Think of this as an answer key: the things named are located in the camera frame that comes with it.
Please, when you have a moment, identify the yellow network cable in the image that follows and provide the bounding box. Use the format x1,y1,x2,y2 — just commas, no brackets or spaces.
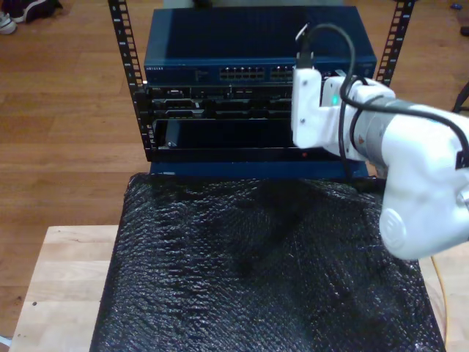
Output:
429,254,451,352

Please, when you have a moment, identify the brown wooden chair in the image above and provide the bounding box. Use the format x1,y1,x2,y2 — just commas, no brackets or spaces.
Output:
451,81,469,114

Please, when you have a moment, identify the black Dell rack server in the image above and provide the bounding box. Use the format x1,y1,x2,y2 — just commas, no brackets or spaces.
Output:
133,83,296,120

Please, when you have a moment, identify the black empty rack tray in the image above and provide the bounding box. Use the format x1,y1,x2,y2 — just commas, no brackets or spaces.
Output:
144,117,349,163

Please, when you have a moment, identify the black bubble wrap mat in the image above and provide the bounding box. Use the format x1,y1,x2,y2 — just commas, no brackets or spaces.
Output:
89,172,446,352

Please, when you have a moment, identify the dark sneaker white sole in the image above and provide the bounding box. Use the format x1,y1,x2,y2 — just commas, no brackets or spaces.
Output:
7,0,64,23

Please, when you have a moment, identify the black perforated rack post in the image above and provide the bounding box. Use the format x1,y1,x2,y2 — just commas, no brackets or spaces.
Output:
107,0,157,163
373,0,417,89

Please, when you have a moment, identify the black angled plug cable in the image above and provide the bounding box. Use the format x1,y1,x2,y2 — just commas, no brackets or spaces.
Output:
353,98,469,172

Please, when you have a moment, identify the blue rack base plate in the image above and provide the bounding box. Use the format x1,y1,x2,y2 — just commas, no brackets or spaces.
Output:
149,159,370,181

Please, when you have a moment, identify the blue Netgear network switch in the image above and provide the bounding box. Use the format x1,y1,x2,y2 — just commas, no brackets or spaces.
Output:
143,5,378,87

